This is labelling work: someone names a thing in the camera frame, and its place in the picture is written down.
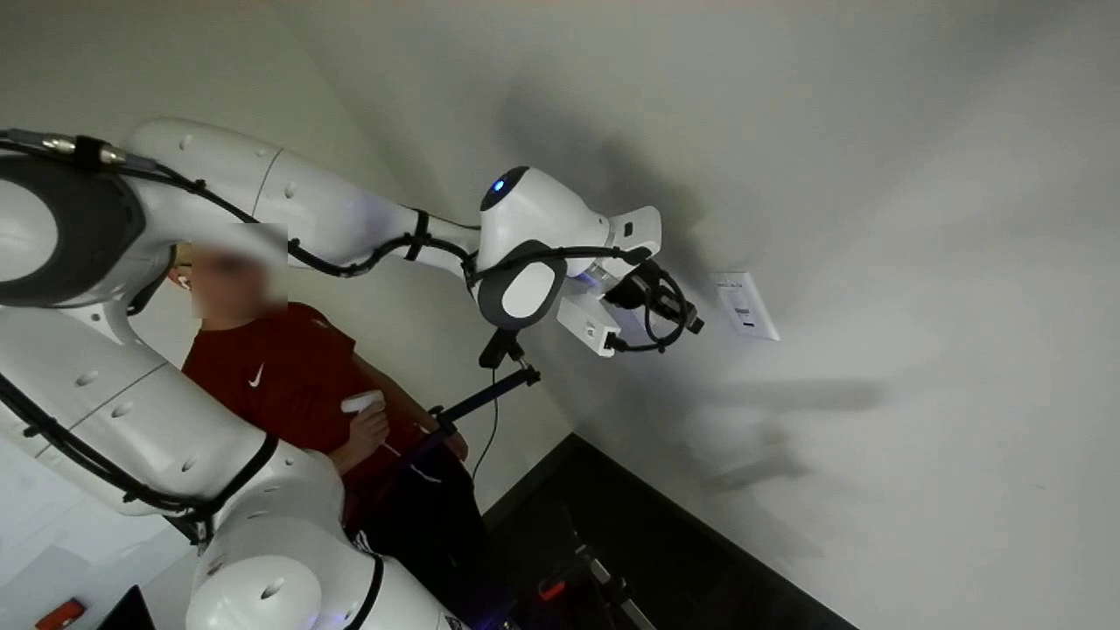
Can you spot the white wall outlet plate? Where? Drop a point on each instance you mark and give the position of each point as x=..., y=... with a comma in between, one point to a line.
x=745, y=306

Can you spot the black low table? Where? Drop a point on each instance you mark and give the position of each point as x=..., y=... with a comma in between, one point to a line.
x=651, y=561

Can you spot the black flat object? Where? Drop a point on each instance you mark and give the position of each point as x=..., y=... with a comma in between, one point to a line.
x=129, y=610

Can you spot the small red object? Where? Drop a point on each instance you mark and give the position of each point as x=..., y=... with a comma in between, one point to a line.
x=550, y=594

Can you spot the black camera on stand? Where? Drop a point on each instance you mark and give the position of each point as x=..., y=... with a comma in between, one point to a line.
x=500, y=348

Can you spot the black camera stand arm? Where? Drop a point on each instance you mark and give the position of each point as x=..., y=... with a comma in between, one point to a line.
x=478, y=399

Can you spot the white handheld controller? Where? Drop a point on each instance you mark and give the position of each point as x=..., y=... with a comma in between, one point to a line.
x=361, y=405

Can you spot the dark framed glasses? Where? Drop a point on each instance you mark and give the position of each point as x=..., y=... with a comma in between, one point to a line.
x=222, y=267

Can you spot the person's hand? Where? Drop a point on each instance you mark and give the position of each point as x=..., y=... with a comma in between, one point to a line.
x=366, y=440

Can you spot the person in red shirt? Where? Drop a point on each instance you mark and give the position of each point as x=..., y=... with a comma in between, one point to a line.
x=283, y=362

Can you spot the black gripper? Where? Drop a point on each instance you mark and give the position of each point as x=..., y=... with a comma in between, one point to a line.
x=630, y=292

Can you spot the red block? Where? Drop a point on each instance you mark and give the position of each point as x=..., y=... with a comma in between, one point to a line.
x=59, y=615

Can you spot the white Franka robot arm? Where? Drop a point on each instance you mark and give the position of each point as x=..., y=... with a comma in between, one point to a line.
x=318, y=204

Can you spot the grey metal rod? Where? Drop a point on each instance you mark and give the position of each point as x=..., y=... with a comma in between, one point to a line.
x=606, y=581

